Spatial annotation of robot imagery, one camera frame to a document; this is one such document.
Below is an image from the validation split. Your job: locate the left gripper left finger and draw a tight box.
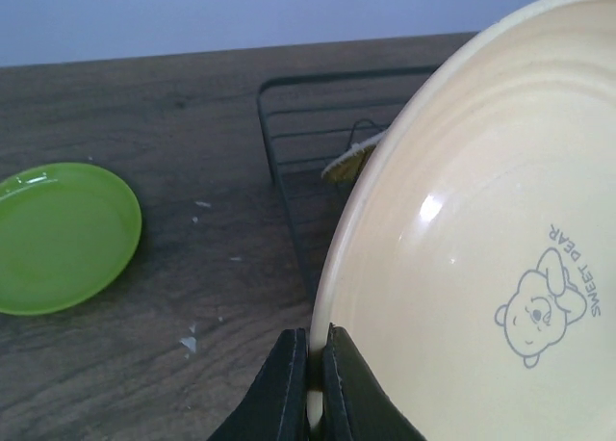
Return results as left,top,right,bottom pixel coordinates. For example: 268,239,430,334
210,328,307,441

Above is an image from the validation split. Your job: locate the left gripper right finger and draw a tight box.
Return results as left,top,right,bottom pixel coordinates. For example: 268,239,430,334
322,325,424,441

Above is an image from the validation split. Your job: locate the plain cream orange plate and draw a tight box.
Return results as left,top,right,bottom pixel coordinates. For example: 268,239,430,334
309,0,615,440

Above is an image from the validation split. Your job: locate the yellow woven bamboo plate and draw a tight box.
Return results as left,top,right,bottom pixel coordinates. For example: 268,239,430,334
321,131,386,183

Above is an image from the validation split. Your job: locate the small lime green plate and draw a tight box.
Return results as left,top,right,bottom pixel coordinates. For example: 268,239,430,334
1,163,142,316

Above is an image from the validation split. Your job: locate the black wire dish rack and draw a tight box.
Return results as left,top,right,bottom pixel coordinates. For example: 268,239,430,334
256,65,437,298

